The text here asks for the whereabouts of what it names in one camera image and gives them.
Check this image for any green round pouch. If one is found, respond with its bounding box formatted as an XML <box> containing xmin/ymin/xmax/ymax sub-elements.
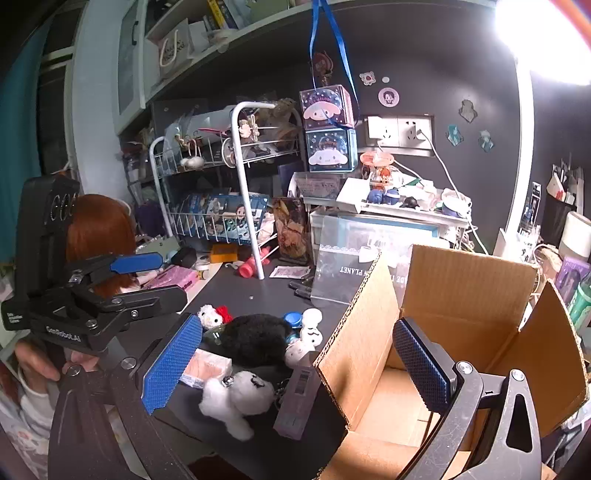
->
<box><xmin>201</xmin><ymin>325</ymin><xmax>227</xmax><ymax>347</ymax></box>

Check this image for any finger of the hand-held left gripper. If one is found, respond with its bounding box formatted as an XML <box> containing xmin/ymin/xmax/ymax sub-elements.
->
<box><xmin>69</xmin><ymin>251</ymin><xmax>164</xmax><ymax>296</ymax></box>
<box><xmin>88</xmin><ymin>285</ymin><xmax>188</xmax><ymax>324</ymax></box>

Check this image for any orange box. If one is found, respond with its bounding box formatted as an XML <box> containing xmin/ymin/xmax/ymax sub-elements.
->
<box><xmin>210</xmin><ymin>243</ymin><xmax>239</xmax><ymax>264</ymax></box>

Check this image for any pink cartoon box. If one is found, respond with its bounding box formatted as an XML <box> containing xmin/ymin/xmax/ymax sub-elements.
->
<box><xmin>299</xmin><ymin>85</ymin><xmax>360</xmax><ymax>130</ymax></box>

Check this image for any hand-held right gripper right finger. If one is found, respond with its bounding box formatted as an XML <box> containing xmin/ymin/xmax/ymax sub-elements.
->
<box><xmin>392</xmin><ymin>318</ymin><xmax>542</xmax><ymax>480</ymax></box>

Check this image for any anime poster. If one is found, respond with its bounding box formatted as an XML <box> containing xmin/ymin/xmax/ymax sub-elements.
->
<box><xmin>178</xmin><ymin>193</ymin><xmax>271</xmax><ymax>245</ymax></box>

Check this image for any black fluffy plush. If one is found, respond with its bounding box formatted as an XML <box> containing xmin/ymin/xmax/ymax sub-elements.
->
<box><xmin>215</xmin><ymin>314</ymin><xmax>296</xmax><ymax>370</ymax></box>

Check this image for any clear labelled box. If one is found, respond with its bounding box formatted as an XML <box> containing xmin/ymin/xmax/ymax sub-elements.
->
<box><xmin>294</xmin><ymin>172</ymin><xmax>356</xmax><ymax>200</ymax></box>

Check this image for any white round figure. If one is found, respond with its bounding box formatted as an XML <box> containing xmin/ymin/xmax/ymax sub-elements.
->
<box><xmin>284</xmin><ymin>340</ymin><xmax>315</xmax><ymax>370</ymax></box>

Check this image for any white cylinder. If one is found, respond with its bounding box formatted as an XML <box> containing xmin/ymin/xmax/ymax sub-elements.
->
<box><xmin>558</xmin><ymin>211</ymin><xmax>591</xmax><ymax>271</ymax></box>

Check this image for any white plush with red bow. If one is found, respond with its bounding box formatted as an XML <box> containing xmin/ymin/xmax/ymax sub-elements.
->
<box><xmin>198</xmin><ymin>304</ymin><xmax>234</xmax><ymax>329</ymax></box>

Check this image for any white paper bag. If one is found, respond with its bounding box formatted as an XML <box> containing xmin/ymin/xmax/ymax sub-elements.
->
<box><xmin>157</xmin><ymin>18</ymin><xmax>192</xmax><ymax>79</ymax></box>

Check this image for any black pen holder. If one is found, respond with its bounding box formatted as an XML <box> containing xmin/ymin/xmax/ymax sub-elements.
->
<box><xmin>547</xmin><ymin>161</ymin><xmax>585</xmax><ymax>232</ymax></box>

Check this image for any blue capped small figure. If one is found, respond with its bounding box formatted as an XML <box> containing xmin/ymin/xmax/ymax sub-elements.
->
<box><xmin>283</xmin><ymin>312</ymin><xmax>303</xmax><ymax>344</ymax></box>

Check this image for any person's left hand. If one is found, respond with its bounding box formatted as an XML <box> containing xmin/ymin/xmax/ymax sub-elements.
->
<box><xmin>13</xmin><ymin>340</ymin><xmax>100</xmax><ymax>383</ymax></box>

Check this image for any clear printed plastic bag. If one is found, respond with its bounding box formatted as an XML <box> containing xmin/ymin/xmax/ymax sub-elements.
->
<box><xmin>310</xmin><ymin>215</ymin><xmax>411</xmax><ymax>305</ymax></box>

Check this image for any cardboard box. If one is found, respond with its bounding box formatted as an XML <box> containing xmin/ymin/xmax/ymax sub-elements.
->
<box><xmin>314</xmin><ymin>244</ymin><xmax>589</xmax><ymax>480</ymax></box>

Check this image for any white cable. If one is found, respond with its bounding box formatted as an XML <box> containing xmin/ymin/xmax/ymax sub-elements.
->
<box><xmin>376</xmin><ymin>131</ymin><xmax>490</xmax><ymax>254</ymax></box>

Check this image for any red bottle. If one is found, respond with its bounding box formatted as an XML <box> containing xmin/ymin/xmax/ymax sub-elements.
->
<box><xmin>236</xmin><ymin>247</ymin><xmax>278</xmax><ymax>278</ymax></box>

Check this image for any grey and white sock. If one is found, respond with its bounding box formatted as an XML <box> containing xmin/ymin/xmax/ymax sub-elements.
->
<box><xmin>273</xmin><ymin>353</ymin><xmax>324</xmax><ymax>439</ymax></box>

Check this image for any white cupboard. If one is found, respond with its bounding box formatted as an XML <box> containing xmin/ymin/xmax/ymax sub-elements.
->
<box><xmin>69</xmin><ymin>0</ymin><xmax>153</xmax><ymax>134</ymax></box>

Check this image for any green can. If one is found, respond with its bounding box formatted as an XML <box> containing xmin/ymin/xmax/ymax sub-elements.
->
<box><xmin>568</xmin><ymin>277</ymin><xmax>591</xmax><ymax>324</ymax></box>

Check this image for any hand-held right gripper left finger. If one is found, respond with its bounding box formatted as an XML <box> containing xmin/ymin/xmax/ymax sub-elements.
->
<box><xmin>48</xmin><ymin>313</ymin><xmax>204</xmax><ymax>480</ymax></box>

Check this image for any person's left forearm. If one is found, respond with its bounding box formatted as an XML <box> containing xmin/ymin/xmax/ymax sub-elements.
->
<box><xmin>0</xmin><ymin>369</ymin><xmax>63</xmax><ymax>476</ymax></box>

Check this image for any purple box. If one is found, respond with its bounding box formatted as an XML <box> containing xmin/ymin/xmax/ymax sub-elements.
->
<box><xmin>554</xmin><ymin>256</ymin><xmax>591</xmax><ymax>305</ymax></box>

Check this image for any orange-haired figure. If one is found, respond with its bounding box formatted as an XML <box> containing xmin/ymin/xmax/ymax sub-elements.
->
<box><xmin>360</xmin><ymin>151</ymin><xmax>397</xmax><ymax>190</ymax></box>

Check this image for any white flat packet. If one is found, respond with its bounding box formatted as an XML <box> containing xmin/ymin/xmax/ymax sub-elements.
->
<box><xmin>269</xmin><ymin>265</ymin><xmax>311</xmax><ymax>280</ymax></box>

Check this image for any brown anime picture card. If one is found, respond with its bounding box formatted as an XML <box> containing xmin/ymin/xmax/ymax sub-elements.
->
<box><xmin>272</xmin><ymin>197</ymin><xmax>311</xmax><ymax>266</ymax></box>

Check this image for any white wire rack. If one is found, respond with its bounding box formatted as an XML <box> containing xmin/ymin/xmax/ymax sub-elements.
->
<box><xmin>148</xmin><ymin>102</ymin><xmax>305</xmax><ymax>280</ymax></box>

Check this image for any pink packet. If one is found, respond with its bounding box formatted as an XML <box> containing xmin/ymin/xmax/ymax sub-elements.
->
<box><xmin>179</xmin><ymin>348</ymin><xmax>233</xmax><ymax>390</ymax></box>

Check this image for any white desk lamp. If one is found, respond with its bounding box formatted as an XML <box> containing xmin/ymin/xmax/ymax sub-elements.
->
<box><xmin>492</xmin><ymin>0</ymin><xmax>591</xmax><ymax>259</ymax></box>

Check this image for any red-haired doll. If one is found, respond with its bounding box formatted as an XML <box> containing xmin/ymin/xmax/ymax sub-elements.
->
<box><xmin>65</xmin><ymin>194</ymin><xmax>139</xmax><ymax>301</ymax></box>

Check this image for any white plush dog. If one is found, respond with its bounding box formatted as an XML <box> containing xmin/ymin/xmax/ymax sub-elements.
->
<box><xmin>198</xmin><ymin>369</ymin><xmax>275</xmax><ymax>441</ymax></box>

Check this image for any blue cartoon box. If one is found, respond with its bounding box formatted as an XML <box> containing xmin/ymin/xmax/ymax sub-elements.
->
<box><xmin>305</xmin><ymin>128</ymin><xmax>358</xmax><ymax>173</ymax></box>

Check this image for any wall socket panel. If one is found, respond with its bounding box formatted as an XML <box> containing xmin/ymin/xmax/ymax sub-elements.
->
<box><xmin>361</xmin><ymin>114</ymin><xmax>435</xmax><ymax>158</ymax></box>

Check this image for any white tray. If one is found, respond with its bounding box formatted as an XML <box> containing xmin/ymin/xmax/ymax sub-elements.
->
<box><xmin>336</xmin><ymin>178</ymin><xmax>472</xmax><ymax>227</ymax></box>

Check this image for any white snowman figure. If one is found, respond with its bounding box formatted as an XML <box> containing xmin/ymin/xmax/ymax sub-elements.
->
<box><xmin>300</xmin><ymin>308</ymin><xmax>323</xmax><ymax>344</ymax></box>

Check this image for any teal curtain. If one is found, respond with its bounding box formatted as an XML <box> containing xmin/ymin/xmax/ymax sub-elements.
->
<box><xmin>0</xmin><ymin>28</ymin><xmax>51</xmax><ymax>259</ymax></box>

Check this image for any blue ribbon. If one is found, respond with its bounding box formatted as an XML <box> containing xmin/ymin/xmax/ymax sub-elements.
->
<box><xmin>308</xmin><ymin>0</ymin><xmax>362</xmax><ymax>127</ymax></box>

